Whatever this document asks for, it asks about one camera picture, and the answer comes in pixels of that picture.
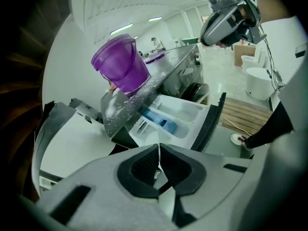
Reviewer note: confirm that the dark wooden staircase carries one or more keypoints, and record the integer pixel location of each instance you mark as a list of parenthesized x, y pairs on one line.
[(21, 80)]

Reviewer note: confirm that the white detergent drawer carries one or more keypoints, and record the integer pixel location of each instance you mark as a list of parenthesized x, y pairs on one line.
[(183, 119)]

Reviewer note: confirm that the person's left shoe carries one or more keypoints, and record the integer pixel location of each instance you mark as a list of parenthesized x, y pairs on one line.
[(239, 139)]

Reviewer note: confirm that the black washing machine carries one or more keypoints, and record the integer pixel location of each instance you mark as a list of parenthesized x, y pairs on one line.
[(183, 66)]

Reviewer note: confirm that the wooden pallet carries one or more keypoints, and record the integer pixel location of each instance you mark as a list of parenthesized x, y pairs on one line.
[(247, 114)]

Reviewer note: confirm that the person's right forearm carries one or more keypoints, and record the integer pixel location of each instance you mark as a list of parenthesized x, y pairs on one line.
[(272, 6)]

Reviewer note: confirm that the person's grey shirt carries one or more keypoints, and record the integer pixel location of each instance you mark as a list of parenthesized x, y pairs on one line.
[(291, 129)]

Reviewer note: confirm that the purple bucket lid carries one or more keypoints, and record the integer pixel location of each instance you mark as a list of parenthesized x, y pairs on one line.
[(155, 56)]

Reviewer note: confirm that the brown cardboard carton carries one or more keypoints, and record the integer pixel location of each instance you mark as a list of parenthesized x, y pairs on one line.
[(243, 52)]

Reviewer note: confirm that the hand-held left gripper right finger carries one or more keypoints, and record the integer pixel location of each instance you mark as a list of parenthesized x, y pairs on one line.
[(216, 177)]

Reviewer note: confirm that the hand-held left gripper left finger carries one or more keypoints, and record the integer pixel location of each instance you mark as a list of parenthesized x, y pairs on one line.
[(96, 196)]

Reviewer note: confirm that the person's left leg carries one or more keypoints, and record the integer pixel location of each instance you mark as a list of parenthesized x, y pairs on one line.
[(272, 124)]

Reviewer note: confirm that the purple plastic bucket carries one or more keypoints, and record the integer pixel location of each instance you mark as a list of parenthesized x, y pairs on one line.
[(122, 66)]

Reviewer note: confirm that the person's right hand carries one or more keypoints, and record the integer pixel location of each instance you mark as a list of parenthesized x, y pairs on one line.
[(245, 13)]

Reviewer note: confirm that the white detergent powder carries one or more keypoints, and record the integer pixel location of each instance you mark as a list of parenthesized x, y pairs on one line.
[(111, 107)]

